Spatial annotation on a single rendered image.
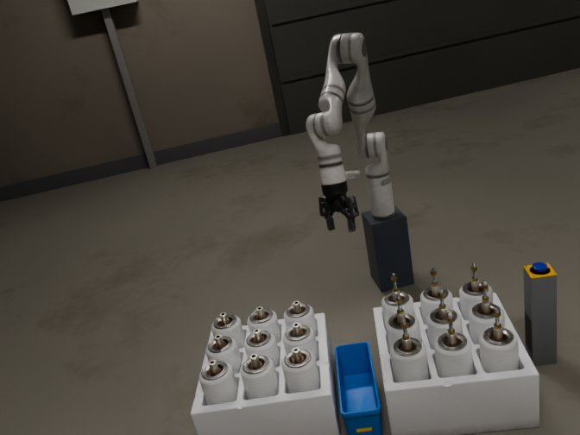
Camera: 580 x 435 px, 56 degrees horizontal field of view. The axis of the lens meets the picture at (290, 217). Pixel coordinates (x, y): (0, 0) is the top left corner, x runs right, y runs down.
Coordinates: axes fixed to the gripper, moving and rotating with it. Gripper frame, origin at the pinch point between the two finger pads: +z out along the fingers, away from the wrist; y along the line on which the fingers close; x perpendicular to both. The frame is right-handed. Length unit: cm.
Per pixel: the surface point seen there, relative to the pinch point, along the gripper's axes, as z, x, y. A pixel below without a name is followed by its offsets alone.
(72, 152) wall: -41, 24, -343
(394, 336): 30.4, -0.7, 15.9
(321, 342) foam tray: 33.4, -10.3, -5.9
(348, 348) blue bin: 39.3, -0.7, -5.5
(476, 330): 32.5, 16.8, 30.4
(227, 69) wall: -83, 137, -266
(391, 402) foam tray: 43, -12, 23
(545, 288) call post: 25, 36, 41
